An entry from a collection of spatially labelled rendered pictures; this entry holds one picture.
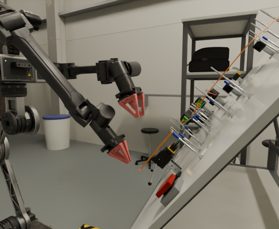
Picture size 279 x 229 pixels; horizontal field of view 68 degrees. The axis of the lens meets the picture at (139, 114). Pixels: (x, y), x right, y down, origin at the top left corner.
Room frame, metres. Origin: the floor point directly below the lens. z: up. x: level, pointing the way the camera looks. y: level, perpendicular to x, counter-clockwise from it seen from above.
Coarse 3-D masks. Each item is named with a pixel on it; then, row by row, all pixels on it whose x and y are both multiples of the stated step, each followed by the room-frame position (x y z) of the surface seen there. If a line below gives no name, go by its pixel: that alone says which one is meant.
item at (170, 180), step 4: (172, 176) 0.48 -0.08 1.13; (168, 180) 0.46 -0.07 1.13; (172, 180) 0.47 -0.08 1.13; (164, 184) 0.46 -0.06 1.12; (168, 184) 0.45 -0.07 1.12; (172, 184) 0.47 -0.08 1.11; (160, 188) 0.47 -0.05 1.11; (164, 188) 0.45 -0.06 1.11; (168, 188) 0.45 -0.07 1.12; (160, 192) 0.46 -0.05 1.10; (164, 192) 0.46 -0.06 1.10; (160, 196) 0.46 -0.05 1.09
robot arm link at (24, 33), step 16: (0, 32) 0.67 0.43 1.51; (16, 32) 0.69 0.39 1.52; (32, 48) 0.71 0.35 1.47; (32, 64) 0.73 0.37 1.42; (48, 64) 0.73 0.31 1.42; (48, 80) 0.74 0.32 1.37; (64, 80) 0.75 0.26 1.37; (64, 96) 0.74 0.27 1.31; (80, 96) 0.77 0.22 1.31; (80, 112) 0.74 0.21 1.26
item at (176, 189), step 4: (176, 180) 0.48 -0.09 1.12; (180, 180) 0.48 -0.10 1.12; (176, 184) 0.46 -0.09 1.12; (180, 184) 0.47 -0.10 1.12; (172, 188) 0.45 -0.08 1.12; (176, 188) 0.44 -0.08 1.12; (180, 188) 0.45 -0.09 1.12; (168, 192) 0.45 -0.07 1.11; (172, 192) 0.45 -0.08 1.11; (176, 192) 0.44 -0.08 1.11; (164, 196) 0.46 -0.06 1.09; (168, 196) 0.45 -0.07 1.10; (172, 196) 0.45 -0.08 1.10; (164, 200) 0.45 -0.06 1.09; (168, 200) 0.45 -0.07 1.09; (164, 204) 0.45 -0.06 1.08
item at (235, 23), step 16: (208, 16) 1.56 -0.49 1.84; (224, 16) 1.52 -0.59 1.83; (240, 16) 1.49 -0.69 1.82; (192, 32) 1.93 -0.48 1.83; (208, 32) 1.93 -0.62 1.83; (224, 32) 1.93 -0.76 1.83; (240, 32) 1.93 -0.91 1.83; (192, 48) 2.14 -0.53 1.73; (240, 64) 1.98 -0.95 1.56; (192, 80) 2.14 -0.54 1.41; (192, 96) 2.13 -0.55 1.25; (192, 128) 1.60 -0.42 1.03; (240, 160) 1.47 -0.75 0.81
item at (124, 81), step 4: (120, 76) 0.72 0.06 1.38; (124, 76) 0.72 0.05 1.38; (128, 76) 0.73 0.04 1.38; (116, 80) 0.72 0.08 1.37; (120, 80) 0.71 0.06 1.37; (124, 80) 0.71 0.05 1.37; (128, 80) 0.72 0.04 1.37; (116, 84) 0.73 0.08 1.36; (120, 84) 0.72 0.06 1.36; (124, 84) 0.71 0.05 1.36; (128, 84) 0.71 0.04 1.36; (132, 84) 0.72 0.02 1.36; (120, 88) 0.72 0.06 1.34; (124, 88) 0.71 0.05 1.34; (128, 88) 0.68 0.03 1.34; (132, 88) 0.69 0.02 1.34; (140, 88) 0.76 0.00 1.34; (120, 92) 0.69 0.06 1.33; (124, 92) 0.70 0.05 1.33; (128, 92) 0.72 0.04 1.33; (116, 96) 0.69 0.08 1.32; (120, 96) 0.69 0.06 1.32
